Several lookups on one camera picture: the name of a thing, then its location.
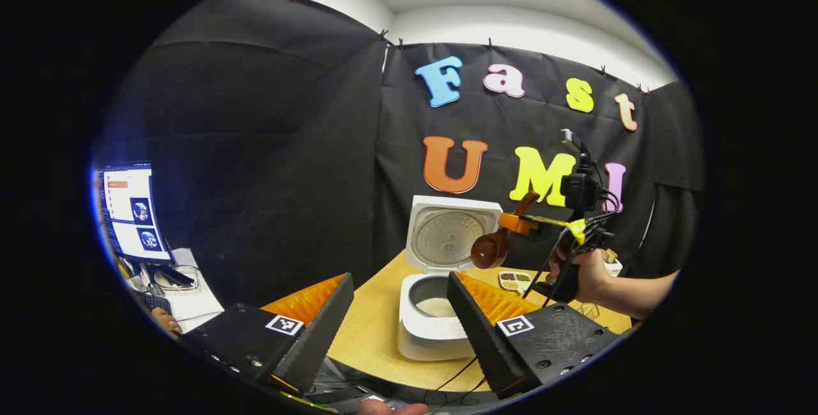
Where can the white papers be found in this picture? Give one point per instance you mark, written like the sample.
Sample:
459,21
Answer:
192,300

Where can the brown wooden spoon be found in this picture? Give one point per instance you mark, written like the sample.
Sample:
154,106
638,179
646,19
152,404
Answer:
489,250

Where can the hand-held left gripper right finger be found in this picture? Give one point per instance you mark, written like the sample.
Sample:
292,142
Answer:
482,335

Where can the black backdrop cloth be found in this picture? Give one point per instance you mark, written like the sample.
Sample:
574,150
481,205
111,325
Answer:
255,146

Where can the white rice cooker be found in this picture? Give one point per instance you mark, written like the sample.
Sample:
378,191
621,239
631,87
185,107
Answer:
441,332

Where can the computer monitor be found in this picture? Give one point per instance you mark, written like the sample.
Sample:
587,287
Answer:
134,210

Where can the white divided dish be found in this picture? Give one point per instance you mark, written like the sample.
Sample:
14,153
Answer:
514,281

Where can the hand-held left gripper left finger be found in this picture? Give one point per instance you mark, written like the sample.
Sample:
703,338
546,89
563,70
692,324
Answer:
313,335

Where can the black keyboard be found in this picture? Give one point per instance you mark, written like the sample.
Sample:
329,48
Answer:
155,303

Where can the white toaster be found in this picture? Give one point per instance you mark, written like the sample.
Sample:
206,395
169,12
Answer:
613,268

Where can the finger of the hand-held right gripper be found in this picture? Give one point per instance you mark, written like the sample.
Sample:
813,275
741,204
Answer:
569,228
516,223

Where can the toast bread slice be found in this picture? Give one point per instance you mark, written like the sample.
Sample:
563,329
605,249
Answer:
610,255

